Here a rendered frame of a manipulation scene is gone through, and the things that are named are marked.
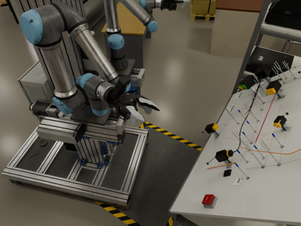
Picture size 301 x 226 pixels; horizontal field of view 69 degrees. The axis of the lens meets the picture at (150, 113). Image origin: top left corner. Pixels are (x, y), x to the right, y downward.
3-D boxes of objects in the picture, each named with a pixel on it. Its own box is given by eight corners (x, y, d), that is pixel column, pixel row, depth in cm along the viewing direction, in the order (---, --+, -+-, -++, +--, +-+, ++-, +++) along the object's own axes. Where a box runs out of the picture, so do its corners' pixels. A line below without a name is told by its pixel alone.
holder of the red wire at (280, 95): (291, 86, 136) (281, 73, 135) (283, 100, 131) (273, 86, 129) (283, 88, 141) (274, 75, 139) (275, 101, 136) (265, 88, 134)
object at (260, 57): (242, 70, 186) (245, 63, 181) (253, 52, 207) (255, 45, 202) (284, 83, 174) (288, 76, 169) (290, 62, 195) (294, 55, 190)
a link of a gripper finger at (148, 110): (160, 115, 86) (138, 109, 87) (162, 103, 82) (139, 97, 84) (158, 120, 83) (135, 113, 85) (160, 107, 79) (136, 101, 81)
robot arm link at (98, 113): (117, 106, 105) (114, 88, 97) (100, 119, 99) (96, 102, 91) (106, 99, 109) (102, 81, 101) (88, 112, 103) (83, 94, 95)
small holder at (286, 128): (297, 119, 109) (289, 108, 107) (288, 132, 106) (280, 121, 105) (288, 119, 113) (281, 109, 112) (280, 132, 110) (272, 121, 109)
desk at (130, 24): (152, 36, 453) (152, 3, 406) (144, 71, 367) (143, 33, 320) (122, 35, 458) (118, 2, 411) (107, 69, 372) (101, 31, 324)
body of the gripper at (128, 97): (139, 113, 88) (118, 100, 93) (140, 96, 83) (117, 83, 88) (126, 122, 83) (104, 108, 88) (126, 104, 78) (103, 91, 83)
